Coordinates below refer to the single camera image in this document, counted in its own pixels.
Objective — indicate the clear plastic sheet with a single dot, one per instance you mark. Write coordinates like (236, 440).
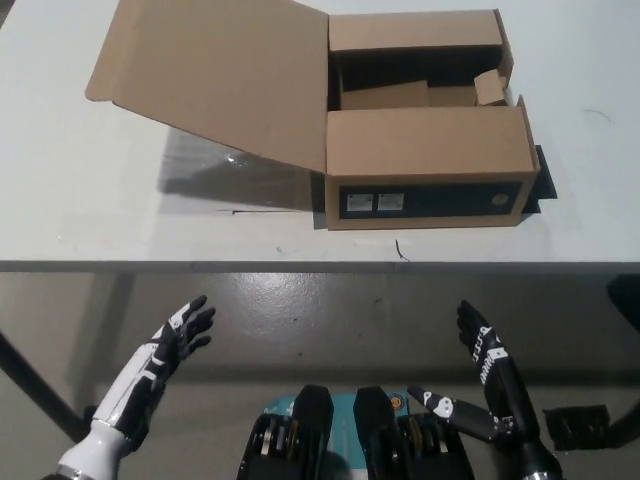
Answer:
(200, 170)

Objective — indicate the small brown cardboard box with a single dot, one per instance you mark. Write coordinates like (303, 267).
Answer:
(489, 87)

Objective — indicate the black teal robot body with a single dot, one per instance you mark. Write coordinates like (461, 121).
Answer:
(312, 440)

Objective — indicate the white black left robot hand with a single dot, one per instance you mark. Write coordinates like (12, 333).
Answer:
(150, 367)

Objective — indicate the brown cardboard storage box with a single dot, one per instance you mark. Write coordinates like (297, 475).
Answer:
(430, 150)

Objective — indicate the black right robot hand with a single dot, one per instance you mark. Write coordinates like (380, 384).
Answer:
(500, 380)

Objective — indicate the black table leg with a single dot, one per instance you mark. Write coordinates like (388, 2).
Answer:
(35, 385)

